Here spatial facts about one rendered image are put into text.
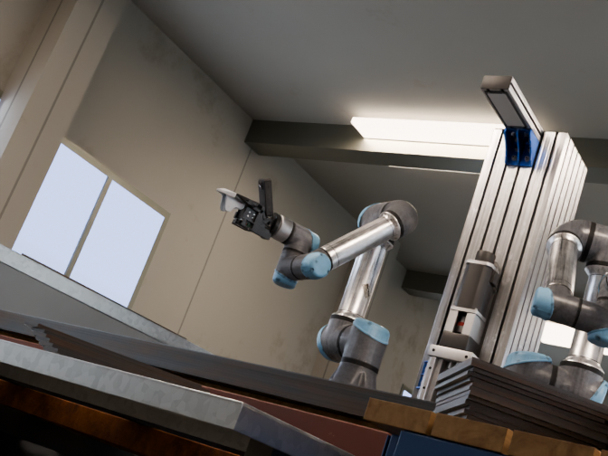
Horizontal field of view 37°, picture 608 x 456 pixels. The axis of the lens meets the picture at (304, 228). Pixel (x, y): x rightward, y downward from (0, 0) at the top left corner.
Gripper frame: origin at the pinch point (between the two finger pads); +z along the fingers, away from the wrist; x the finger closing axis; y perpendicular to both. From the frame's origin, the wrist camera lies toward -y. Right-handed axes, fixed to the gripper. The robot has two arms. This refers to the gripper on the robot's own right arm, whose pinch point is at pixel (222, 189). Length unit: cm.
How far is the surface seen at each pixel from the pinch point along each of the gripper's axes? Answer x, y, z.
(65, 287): 5, 44, 28
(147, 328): 14.3, 45.4, -2.2
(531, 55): 116, -160, -167
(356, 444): -143, 49, 21
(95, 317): 8, 48, 15
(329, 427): -138, 48, 23
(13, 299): 0, 53, 40
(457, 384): -176, 39, 35
